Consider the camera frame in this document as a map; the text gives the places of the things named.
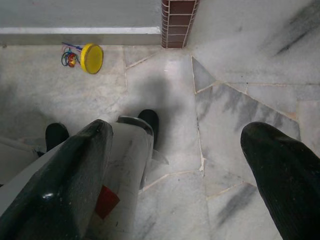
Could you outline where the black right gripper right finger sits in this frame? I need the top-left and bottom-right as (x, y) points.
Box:
(240, 121), (320, 240)

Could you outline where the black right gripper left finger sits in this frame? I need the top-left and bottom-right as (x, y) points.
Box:
(0, 119), (114, 240)

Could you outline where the red sticker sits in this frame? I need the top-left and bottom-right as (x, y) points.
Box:
(94, 184), (121, 220)

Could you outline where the black robot left foot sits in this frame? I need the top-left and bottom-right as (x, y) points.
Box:
(45, 122), (70, 152)

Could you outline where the black robot foot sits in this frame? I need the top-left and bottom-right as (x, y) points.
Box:
(45, 122), (70, 152)
(137, 109), (160, 152)

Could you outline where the silver robot left leg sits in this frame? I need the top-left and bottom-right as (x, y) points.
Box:
(0, 136), (45, 186)

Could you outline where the black robot right foot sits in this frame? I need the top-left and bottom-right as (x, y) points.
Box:
(137, 109), (160, 152)

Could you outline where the yellow base bead maze toy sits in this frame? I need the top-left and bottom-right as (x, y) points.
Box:
(61, 41), (105, 75)

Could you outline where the brown brick tiled pillar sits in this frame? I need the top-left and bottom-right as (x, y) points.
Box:
(161, 0), (200, 49)

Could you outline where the grey wall skirting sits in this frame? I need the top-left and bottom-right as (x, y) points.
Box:
(0, 26), (162, 46)

